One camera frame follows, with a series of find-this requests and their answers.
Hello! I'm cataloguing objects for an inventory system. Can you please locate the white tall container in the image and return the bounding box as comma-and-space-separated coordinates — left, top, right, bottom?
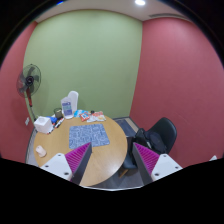
68, 91, 79, 112

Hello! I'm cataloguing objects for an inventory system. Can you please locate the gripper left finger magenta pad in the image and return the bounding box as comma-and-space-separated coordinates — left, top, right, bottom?
41, 143, 92, 185

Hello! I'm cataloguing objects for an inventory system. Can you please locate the clear plastic jug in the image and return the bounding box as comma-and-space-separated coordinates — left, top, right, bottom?
61, 97, 73, 119

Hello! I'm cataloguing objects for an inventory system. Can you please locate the white tissue box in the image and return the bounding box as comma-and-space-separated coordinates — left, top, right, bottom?
34, 116, 53, 134

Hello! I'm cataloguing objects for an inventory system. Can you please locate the patterned grey mouse pad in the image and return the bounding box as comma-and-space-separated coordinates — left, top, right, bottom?
69, 124, 110, 149

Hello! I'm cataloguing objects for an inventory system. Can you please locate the white wall socket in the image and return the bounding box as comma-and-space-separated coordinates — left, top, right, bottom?
25, 117, 30, 126

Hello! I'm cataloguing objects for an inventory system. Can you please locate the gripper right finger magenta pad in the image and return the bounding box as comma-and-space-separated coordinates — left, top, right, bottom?
132, 143, 182, 185

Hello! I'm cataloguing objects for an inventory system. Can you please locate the black standing fan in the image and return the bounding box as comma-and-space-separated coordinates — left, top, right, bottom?
16, 63, 42, 122

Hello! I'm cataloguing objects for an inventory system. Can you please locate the dark green cup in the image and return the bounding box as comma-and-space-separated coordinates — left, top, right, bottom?
54, 108, 63, 119

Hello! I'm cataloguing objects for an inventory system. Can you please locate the white computer mouse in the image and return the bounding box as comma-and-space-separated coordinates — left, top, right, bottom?
35, 146, 47, 157

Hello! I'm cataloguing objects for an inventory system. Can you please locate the ceiling light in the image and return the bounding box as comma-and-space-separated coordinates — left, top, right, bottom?
135, 0, 146, 6

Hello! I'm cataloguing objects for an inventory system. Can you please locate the round wooden table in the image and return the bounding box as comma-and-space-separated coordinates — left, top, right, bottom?
33, 117, 127, 187

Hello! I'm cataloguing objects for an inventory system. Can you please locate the white orange snack packet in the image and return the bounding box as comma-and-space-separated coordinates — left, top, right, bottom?
88, 111, 106, 122

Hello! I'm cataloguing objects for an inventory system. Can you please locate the red snack packet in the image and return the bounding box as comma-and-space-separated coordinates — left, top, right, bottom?
80, 112, 90, 121

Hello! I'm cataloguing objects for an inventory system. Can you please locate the black backpack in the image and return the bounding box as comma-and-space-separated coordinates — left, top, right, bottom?
135, 128, 167, 154

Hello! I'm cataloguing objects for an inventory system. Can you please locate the blue small packet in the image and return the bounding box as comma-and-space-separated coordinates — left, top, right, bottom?
49, 116, 58, 124

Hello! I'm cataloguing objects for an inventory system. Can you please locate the red black marker pen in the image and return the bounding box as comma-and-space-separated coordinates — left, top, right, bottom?
55, 118, 64, 128

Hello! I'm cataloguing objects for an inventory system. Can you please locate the black chair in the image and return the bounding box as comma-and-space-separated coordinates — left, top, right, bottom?
120, 117, 177, 177

